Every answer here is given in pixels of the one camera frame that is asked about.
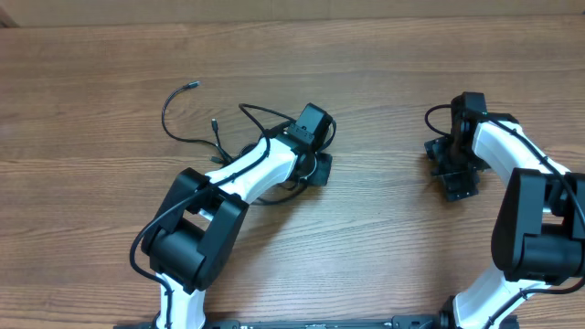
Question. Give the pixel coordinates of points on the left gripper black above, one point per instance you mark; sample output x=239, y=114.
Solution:
x=321, y=169

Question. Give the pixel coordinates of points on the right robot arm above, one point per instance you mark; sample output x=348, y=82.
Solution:
x=537, y=243

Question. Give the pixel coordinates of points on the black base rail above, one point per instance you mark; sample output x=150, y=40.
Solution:
x=396, y=322

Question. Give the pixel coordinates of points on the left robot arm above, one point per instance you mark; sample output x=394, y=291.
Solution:
x=194, y=230

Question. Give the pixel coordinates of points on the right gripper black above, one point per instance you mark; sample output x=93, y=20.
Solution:
x=454, y=169

